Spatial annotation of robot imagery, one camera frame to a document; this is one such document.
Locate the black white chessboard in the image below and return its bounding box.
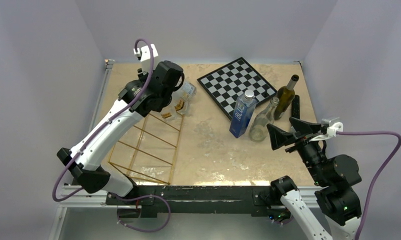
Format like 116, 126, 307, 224
197, 57, 277, 120

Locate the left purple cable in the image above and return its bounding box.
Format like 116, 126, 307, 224
52, 38, 156, 203

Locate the dark green wine bottle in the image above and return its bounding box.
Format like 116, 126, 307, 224
273, 74, 300, 120

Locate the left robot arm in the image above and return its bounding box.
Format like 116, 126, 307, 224
56, 60, 185, 205

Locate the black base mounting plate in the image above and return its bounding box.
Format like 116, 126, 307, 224
106, 185, 292, 222

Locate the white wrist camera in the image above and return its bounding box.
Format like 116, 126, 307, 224
310, 117, 344, 142
133, 43, 161, 73

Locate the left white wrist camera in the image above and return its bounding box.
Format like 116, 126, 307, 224
133, 43, 161, 73

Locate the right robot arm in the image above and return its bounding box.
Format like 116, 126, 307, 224
266, 117, 362, 240

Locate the black flat remote bar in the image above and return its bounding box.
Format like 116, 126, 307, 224
290, 94, 301, 119

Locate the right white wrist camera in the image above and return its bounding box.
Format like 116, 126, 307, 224
310, 117, 344, 142

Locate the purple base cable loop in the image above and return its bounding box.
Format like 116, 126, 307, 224
116, 194, 172, 233

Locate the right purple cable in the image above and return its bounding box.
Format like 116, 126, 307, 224
334, 130, 401, 240

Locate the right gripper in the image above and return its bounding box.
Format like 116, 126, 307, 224
266, 115, 328, 184

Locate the clear bottle gold black label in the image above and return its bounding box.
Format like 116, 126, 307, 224
172, 97, 191, 115

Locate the clear round glass bottle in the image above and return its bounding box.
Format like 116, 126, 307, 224
248, 96, 280, 143

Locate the blue square Blu bottle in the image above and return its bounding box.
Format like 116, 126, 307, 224
229, 89, 258, 138

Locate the clear bottle white label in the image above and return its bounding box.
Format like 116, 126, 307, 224
179, 81, 197, 101

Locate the gold wire wine rack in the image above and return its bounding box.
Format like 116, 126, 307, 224
104, 113, 185, 185

